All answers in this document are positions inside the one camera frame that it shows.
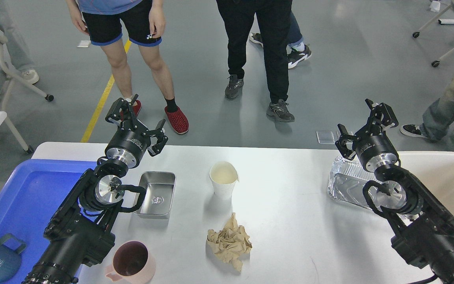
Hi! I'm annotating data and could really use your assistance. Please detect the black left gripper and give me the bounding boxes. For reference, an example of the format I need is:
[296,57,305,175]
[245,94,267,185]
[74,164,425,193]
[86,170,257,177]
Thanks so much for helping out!
[105,94,169,169]

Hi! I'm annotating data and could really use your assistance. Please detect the white paper scrap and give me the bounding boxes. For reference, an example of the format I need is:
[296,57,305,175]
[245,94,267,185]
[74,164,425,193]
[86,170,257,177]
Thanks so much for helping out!
[77,40,91,48]

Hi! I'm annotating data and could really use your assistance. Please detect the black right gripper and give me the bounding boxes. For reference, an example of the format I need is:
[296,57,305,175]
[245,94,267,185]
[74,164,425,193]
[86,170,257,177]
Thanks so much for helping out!
[335,99,399,172]

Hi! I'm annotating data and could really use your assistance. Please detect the person in dark jeans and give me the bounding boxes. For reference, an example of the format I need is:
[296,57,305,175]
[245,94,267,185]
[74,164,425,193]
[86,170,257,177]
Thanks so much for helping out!
[249,11,313,70]

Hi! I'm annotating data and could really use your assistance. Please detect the white chair base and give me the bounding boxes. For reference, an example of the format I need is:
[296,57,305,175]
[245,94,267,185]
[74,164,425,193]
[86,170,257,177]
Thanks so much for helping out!
[411,0,454,68]

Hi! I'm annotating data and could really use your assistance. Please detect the white paper cup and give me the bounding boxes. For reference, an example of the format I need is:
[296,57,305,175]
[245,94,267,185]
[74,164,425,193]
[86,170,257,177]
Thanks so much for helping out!
[209,161,238,200]

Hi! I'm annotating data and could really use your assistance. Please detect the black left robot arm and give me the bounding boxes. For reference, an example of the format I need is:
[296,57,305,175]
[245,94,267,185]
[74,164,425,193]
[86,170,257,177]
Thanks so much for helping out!
[24,95,168,284]

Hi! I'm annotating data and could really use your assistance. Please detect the pink mug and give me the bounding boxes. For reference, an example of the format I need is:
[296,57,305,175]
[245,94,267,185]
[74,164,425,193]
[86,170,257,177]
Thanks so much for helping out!
[104,240,156,284]

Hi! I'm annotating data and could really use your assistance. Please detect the person in black shorts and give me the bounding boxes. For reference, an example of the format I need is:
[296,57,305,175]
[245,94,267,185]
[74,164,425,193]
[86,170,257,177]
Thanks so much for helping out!
[66,0,189,135]

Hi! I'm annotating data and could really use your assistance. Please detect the person in grey trousers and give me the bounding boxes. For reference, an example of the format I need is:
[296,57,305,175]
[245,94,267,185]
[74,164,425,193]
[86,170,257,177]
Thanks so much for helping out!
[0,0,39,84]

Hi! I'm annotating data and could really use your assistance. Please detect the crumpled brown paper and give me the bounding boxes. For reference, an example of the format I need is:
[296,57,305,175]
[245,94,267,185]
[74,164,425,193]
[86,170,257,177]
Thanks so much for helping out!
[207,212,253,273]

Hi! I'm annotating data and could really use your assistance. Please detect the person in black trousers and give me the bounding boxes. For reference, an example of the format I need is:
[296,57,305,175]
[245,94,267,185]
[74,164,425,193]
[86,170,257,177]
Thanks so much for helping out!
[216,0,295,123]

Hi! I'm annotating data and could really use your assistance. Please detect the stainless steel rectangular tray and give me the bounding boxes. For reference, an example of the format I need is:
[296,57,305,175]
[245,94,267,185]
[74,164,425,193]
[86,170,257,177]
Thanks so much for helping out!
[133,171,175,219]

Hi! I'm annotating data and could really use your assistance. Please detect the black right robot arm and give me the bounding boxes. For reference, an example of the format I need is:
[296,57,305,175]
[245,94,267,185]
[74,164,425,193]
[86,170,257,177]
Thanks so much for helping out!
[335,99,454,284]

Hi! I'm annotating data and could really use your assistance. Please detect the blue plastic tray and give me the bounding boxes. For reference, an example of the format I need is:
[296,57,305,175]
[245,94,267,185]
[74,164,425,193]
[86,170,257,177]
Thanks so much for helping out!
[0,159,96,284]

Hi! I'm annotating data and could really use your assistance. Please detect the aluminium foil tray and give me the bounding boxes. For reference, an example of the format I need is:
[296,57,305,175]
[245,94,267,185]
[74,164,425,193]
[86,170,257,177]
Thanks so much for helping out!
[327,155,409,220]

